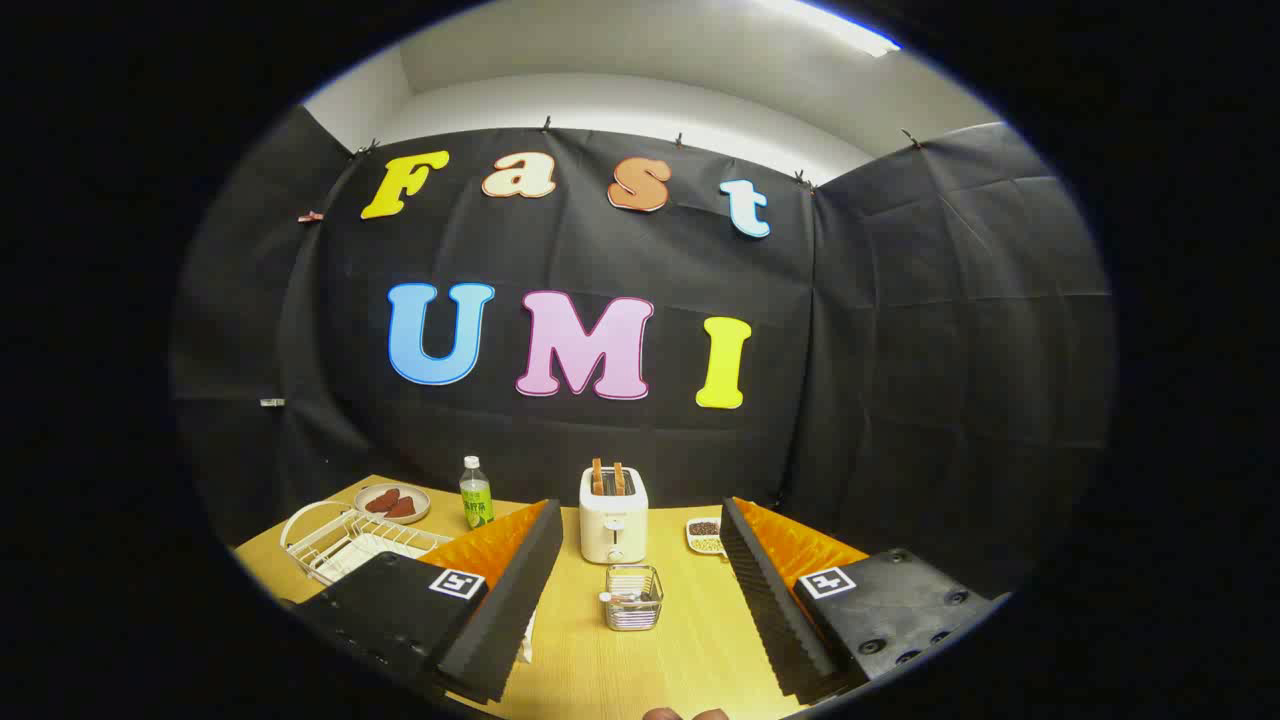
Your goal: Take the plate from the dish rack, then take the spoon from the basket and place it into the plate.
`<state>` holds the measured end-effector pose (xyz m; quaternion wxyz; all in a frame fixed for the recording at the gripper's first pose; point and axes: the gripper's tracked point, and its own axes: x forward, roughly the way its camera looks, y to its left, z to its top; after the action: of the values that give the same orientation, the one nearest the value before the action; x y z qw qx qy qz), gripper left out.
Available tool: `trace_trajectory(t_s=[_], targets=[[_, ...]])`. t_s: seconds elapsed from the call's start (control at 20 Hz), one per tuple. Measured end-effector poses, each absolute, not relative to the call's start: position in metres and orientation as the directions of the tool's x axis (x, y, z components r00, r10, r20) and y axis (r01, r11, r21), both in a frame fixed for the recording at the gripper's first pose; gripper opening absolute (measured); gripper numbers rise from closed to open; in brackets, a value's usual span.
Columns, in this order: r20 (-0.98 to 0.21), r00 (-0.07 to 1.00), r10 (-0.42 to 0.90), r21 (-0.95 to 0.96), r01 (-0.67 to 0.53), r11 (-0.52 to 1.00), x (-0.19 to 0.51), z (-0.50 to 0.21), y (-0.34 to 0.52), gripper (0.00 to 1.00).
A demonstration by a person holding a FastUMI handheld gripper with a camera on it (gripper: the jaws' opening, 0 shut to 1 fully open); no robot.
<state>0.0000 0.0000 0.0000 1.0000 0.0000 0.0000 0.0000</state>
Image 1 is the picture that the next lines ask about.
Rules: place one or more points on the red meat slice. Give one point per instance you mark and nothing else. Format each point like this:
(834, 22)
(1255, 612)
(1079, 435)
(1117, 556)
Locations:
(403, 509)
(382, 502)

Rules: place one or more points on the pile of red beans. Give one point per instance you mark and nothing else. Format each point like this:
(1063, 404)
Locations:
(704, 528)

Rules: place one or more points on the small beige plate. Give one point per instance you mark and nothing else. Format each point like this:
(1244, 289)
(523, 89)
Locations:
(418, 495)

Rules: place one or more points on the pile of yellow soybeans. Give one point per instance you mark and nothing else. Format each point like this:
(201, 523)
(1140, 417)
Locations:
(707, 545)

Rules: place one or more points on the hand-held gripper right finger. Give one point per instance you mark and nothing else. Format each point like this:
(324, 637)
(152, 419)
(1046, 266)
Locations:
(775, 620)

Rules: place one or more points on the green label drink bottle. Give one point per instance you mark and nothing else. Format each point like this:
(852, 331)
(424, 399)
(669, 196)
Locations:
(476, 502)

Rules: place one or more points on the white toaster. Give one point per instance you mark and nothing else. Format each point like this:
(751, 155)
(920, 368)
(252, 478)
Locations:
(612, 530)

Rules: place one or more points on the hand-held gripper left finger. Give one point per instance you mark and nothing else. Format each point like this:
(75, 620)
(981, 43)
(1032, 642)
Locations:
(500, 620)

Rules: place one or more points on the black backdrop cloth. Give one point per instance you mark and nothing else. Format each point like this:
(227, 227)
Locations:
(900, 350)

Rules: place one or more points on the white divided dish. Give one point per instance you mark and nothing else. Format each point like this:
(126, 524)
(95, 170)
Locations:
(706, 537)

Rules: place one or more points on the white drip tray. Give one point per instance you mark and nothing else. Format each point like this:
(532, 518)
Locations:
(375, 548)

